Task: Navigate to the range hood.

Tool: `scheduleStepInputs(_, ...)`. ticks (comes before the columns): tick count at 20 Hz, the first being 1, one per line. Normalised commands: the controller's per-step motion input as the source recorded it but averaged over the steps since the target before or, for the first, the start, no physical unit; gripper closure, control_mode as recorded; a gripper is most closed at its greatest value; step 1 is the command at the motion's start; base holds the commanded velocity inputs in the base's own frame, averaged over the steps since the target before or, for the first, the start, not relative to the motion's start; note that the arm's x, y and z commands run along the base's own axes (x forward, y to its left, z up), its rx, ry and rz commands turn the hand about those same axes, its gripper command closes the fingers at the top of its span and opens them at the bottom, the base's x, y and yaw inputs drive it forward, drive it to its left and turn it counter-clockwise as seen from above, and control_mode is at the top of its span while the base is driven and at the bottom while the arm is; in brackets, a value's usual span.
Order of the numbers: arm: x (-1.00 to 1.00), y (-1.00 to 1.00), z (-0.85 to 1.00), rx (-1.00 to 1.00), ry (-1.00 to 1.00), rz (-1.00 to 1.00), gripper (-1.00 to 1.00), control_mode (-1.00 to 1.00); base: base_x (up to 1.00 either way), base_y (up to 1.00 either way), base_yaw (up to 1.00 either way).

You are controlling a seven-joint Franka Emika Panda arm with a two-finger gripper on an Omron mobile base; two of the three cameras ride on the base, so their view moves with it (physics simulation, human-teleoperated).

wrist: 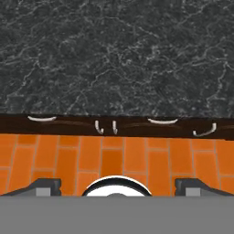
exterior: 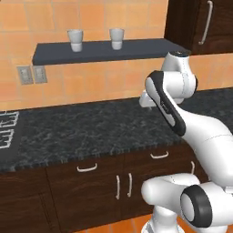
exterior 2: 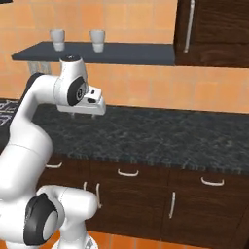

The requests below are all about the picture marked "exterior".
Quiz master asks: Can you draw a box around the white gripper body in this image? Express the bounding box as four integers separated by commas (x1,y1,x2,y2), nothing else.
138,90,159,109

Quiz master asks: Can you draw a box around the dark wood drawer front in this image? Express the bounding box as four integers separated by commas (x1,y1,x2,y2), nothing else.
45,154,126,187
122,141,195,171

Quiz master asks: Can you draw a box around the grey cup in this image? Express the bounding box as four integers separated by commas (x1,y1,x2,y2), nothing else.
108,27,126,51
66,28,85,53

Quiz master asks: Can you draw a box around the black hob with grey grates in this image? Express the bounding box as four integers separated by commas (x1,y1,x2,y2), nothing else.
0,110,25,167

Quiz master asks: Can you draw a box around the dark wood base cabinet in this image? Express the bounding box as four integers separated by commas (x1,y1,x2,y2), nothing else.
0,167,60,233

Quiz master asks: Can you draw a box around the silver drawer handle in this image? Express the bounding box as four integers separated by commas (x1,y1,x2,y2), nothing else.
149,150,170,160
76,162,99,174

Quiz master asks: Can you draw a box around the dark grey wall shelf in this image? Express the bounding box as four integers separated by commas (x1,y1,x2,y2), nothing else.
31,37,192,66

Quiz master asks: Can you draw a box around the silver cupboard door handle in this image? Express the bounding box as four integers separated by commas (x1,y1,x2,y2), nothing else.
189,160,197,176
127,172,134,198
115,175,122,201

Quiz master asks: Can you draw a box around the dark wood wall cupboard door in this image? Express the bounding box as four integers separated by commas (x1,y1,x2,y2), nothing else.
163,0,233,56

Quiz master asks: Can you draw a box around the silver wall cupboard handle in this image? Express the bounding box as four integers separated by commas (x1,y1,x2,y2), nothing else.
198,0,214,46

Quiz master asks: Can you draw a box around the grey wall outlet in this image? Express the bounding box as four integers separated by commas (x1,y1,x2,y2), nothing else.
32,65,49,85
16,66,35,86

